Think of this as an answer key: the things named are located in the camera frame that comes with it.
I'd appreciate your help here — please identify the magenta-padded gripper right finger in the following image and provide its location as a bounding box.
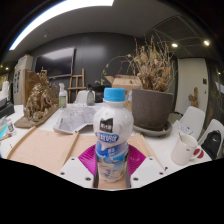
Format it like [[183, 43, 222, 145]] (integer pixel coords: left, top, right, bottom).
[[125, 144, 168, 190]]

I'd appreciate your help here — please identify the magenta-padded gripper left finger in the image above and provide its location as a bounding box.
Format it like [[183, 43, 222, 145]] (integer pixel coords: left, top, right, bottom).
[[57, 144, 100, 190]]

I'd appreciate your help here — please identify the white blue-capped drink bottle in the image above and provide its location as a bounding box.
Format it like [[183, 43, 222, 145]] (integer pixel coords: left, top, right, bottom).
[[92, 87, 135, 184]]

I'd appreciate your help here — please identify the flattened brown cardboard sheet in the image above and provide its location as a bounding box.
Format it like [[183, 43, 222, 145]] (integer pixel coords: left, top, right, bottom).
[[6, 125, 165, 190]]

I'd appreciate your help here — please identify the white mug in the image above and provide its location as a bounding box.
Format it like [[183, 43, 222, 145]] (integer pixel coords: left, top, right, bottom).
[[170, 133, 203, 167]]

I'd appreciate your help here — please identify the grey pot saucer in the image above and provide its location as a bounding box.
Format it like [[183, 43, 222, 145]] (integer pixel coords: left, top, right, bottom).
[[132, 120, 174, 138]]

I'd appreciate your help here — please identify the printed white paper sheet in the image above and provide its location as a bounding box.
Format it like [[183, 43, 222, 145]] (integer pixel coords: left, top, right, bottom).
[[52, 103, 103, 135]]

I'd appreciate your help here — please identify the grey-brown plant pot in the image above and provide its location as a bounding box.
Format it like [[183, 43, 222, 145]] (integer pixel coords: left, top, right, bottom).
[[131, 87, 175, 132]]

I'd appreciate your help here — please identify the white chair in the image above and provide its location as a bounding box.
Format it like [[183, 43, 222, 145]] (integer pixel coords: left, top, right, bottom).
[[179, 105, 206, 140], [199, 118, 224, 160]]

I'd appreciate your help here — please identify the black backpack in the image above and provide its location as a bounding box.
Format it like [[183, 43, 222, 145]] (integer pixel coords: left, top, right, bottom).
[[200, 129, 223, 160]]

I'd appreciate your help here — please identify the white green spray bottle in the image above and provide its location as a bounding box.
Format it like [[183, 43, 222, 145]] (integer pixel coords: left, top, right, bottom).
[[58, 82, 69, 110]]

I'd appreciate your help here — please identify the dark grey spray bottle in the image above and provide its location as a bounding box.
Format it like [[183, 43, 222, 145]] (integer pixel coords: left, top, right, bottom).
[[85, 84, 96, 107]]

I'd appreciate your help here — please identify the brown carved wooden sculpture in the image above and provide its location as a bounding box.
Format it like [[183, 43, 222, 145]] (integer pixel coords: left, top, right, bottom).
[[14, 69, 61, 130]]

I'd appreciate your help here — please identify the black bag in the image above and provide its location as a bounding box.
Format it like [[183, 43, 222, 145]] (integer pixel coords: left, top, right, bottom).
[[91, 83, 113, 104]]

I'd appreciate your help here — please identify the small wooden figure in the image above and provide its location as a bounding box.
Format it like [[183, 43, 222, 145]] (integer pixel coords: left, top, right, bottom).
[[187, 86, 200, 109]]

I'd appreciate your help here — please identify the wooden easel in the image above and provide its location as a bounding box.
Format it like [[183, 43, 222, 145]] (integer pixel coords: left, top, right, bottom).
[[67, 68, 87, 102]]

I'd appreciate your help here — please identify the brown cardboard box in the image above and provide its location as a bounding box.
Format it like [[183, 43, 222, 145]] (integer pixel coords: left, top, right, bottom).
[[104, 74, 144, 96]]

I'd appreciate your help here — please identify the black desk device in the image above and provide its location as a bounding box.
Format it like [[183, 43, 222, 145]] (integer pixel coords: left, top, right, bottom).
[[0, 101, 16, 120]]

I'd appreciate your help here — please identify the dried brown plant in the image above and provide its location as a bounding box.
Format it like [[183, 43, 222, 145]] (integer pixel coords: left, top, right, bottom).
[[102, 34, 178, 93]]

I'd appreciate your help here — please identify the long ceiling light strip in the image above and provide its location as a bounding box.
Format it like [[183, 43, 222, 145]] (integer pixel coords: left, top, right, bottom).
[[8, 0, 115, 51]]

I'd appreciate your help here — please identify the black wall screen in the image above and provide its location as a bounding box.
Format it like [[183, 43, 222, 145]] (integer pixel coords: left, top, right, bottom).
[[34, 46, 76, 80]]

